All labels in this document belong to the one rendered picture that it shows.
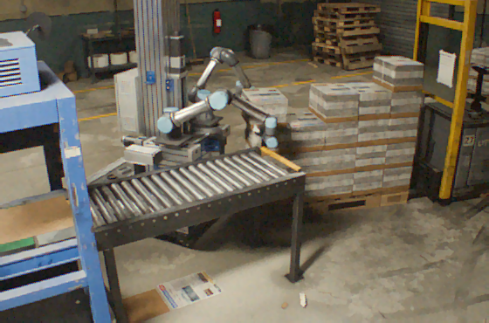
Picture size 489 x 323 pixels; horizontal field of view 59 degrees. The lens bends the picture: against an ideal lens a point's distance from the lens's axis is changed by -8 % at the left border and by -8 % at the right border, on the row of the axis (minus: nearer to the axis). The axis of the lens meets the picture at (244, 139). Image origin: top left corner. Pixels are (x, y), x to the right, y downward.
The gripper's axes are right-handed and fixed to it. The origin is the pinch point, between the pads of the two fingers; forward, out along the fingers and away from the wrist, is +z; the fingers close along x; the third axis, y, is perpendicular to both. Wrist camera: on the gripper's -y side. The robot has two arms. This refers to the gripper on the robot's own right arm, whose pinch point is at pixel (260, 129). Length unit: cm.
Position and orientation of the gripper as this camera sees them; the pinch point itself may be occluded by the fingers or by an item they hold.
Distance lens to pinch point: 345.1
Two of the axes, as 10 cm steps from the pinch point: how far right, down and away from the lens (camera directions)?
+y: 0.0, -9.3, -3.6
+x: -9.8, 0.7, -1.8
